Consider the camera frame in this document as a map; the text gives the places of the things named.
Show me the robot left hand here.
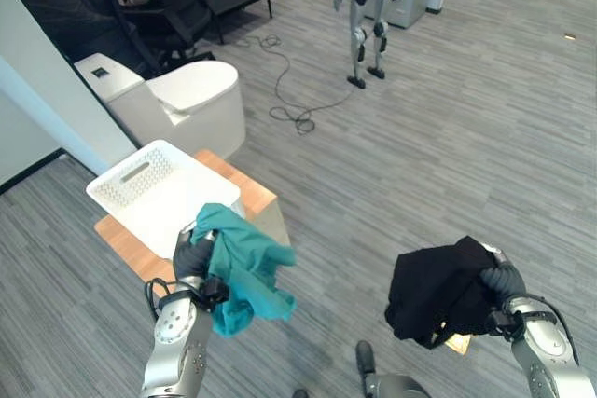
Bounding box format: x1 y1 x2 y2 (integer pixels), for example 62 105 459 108
172 224 218 281

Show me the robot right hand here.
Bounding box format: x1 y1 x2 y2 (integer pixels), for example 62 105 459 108
478 240 528 302

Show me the teal garment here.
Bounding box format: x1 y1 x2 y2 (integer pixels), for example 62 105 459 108
189 202 299 338

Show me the black garment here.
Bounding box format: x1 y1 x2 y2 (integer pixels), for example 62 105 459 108
383 235 496 350

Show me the white plastic laundry basket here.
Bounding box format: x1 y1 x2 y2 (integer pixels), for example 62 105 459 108
85 139 246 260

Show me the wooden stool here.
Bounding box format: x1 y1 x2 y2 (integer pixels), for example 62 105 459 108
93 149 292 298

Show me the robot silver leg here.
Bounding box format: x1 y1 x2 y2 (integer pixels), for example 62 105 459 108
291 339 435 398

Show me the white toilet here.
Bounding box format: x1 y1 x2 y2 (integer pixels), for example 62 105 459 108
73 52 247 161

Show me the black office chair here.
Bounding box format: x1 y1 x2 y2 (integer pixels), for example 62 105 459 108
104 0 225 68

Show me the black mesh chair back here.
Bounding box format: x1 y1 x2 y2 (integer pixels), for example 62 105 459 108
17 0 160 78

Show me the silver humanoid robot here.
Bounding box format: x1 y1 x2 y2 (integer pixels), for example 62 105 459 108
332 0 418 89

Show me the black cable on floor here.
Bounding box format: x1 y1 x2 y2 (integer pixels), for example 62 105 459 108
226 34 356 135

